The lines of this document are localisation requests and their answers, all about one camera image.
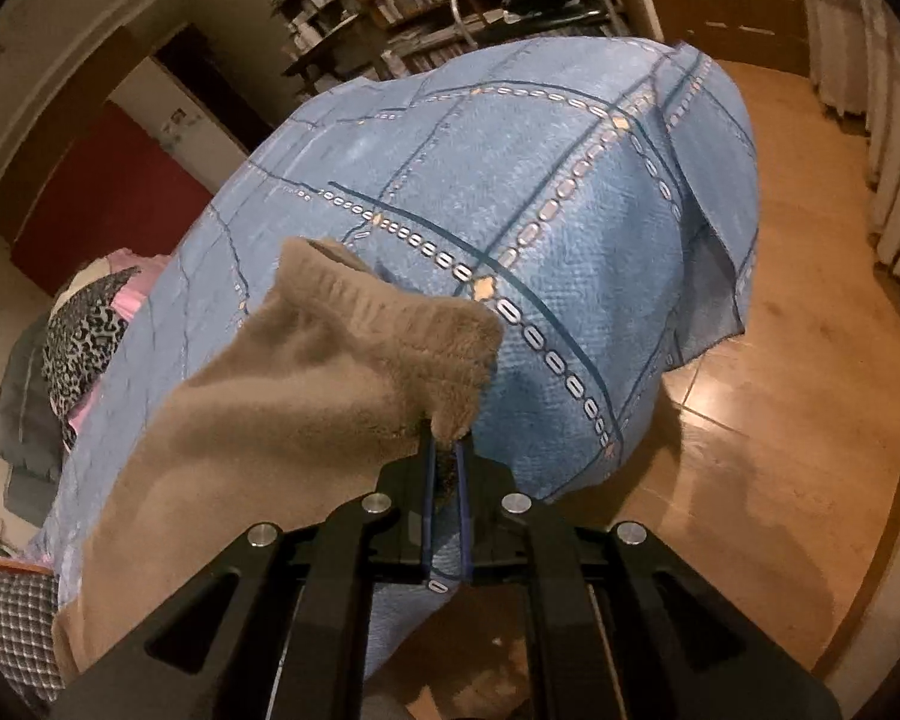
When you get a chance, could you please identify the leopard print cloth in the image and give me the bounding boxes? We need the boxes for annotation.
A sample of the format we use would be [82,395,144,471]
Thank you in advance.
[43,274,140,421]

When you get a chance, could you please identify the red door panel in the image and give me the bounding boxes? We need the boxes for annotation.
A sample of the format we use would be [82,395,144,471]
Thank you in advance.
[11,101,215,295]

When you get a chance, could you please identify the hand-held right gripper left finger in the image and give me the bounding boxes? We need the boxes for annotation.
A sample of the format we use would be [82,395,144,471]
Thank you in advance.
[49,427,440,720]

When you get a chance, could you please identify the white curtain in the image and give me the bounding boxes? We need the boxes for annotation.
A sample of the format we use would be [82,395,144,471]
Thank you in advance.
[801,0,900,302]

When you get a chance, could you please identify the wooden wardrobe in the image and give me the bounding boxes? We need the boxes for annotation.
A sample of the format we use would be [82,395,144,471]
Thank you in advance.
[630,0,812,77]

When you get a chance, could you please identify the small cluttered shelf rack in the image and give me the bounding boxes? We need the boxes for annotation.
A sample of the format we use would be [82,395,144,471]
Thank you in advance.
[270,0,365,100]

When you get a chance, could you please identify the blue patterned bed sheet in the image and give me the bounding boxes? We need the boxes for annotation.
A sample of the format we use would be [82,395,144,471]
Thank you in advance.
[26,37,758,691]

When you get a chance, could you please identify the wall stickers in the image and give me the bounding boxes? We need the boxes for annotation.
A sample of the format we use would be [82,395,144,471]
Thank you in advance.
[160,109,197,152]

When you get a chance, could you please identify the grey cushion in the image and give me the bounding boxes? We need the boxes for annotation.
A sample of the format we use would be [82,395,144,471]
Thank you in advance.
[0,315,67,520]

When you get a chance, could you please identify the brown fleece pants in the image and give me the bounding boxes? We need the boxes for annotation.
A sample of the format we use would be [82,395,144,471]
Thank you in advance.
[52,238,530,720]

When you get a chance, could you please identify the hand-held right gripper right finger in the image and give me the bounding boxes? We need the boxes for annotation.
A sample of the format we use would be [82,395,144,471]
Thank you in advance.
[454,439,845,720]

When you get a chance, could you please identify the checkered cloth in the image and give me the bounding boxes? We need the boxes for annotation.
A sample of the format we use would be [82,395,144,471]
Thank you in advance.
[0,559,65,700]

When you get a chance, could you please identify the pink cloth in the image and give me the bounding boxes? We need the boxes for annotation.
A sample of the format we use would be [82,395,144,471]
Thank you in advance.
[60,251,173,455]

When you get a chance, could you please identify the wooden bookshelf with books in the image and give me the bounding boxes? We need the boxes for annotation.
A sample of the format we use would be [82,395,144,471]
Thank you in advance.
[337,0,616,80]

